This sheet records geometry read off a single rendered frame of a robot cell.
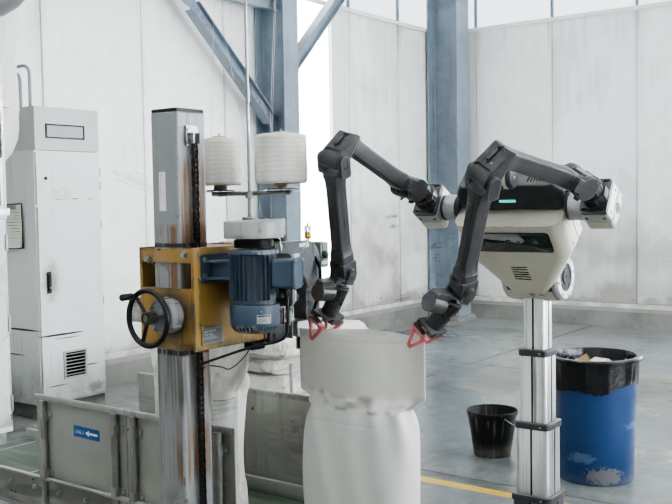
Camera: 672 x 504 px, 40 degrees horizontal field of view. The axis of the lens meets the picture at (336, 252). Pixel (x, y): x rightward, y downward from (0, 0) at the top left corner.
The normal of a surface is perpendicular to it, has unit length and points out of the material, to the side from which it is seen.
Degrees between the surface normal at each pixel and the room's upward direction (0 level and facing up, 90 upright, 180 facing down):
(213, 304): 90
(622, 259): 90
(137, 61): 90
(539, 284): 130
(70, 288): 90
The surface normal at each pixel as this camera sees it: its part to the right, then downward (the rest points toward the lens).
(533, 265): -0.44, 0.68
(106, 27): 0.80, 0.02
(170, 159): -0.59, 0.05
